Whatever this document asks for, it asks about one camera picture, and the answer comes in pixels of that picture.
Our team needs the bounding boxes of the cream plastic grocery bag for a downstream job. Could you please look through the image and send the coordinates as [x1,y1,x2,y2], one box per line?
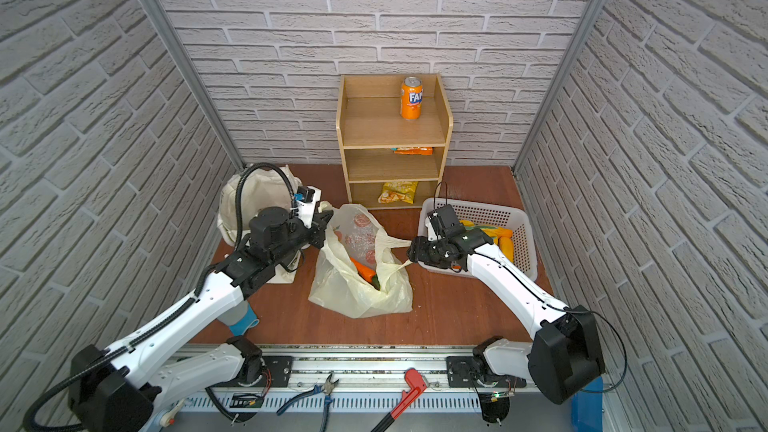
[309,204,413,319]

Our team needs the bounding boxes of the white floral canvas tote bag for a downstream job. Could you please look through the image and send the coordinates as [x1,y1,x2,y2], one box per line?
[217,169,290,246]

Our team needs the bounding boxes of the orange carrot toy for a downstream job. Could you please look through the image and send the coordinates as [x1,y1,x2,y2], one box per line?
[351,258,380,290]

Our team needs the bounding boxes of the yellow chips bag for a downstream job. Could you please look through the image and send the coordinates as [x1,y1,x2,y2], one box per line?
[377,181,418,205]

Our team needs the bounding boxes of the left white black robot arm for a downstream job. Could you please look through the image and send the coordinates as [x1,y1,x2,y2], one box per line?
[68,203,333,431]

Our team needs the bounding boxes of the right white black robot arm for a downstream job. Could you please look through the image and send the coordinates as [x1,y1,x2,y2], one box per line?
[408,205,605,404]

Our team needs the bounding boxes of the yellow banana toy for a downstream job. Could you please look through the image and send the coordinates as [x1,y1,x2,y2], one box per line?
[461,220,515,262]

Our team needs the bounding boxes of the white plastic basket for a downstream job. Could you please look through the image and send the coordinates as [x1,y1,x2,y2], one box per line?
[417,197,538,281]

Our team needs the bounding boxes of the grey blue work glove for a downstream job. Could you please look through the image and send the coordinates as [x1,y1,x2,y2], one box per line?
[218,301,260,336]

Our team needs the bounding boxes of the wooden shelf unit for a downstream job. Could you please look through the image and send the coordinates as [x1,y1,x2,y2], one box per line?
[336,74,454,210]

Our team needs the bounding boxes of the orange Fox's candy bag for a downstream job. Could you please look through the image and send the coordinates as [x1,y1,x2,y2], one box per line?
[393,147,434,156]

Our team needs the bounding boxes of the red black clamp tool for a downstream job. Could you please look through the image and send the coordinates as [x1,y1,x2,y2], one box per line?
[372,368,428,432]

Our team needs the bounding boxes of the orange Fanta can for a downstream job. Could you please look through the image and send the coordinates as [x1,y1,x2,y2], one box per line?
[400,76,423,120]

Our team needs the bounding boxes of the blue plastic container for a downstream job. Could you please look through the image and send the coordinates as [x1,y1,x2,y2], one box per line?
[571,377,604,432]

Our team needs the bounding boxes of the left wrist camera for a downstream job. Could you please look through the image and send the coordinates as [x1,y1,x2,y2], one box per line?
[295,186,321,228]

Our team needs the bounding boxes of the aluminium mounting rail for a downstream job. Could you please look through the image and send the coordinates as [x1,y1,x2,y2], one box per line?
[152,344,541,425]

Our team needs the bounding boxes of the blue handled pliers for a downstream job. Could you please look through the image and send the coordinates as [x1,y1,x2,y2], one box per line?
[275,372,341,432]

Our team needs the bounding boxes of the black corrugated cable hose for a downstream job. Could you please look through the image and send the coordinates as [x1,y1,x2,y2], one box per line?
[22,162,298,432]

